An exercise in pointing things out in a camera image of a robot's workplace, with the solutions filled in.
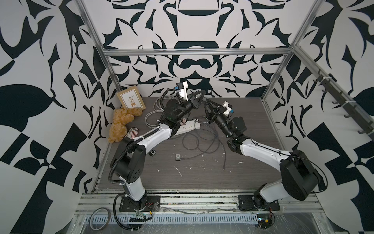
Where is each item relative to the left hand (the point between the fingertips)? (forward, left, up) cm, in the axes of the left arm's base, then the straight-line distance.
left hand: (203, 89), depth 72 cm
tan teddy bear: (+7, +51, -29) cm, 59 cm away
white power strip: (+4, +6, -36) cm, 36 cm away
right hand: (-6, 0, -1) cm, 6 cm away
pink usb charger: (+5, +10, -31) cm, 33 cm away
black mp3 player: (-14, +30, -38) cm, 50 cm away
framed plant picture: (+22, +48, -26) cm, 59 cm away
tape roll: (-50, +48, -38) cm, 79 cm away
